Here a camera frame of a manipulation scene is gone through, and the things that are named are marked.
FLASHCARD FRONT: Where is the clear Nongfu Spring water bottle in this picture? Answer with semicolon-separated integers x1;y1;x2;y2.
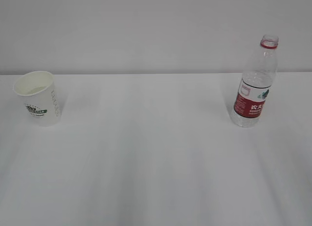
230;35;279;128

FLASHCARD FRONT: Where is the white Coffee Star paper cup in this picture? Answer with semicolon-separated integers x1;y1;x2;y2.
13;71;61;126

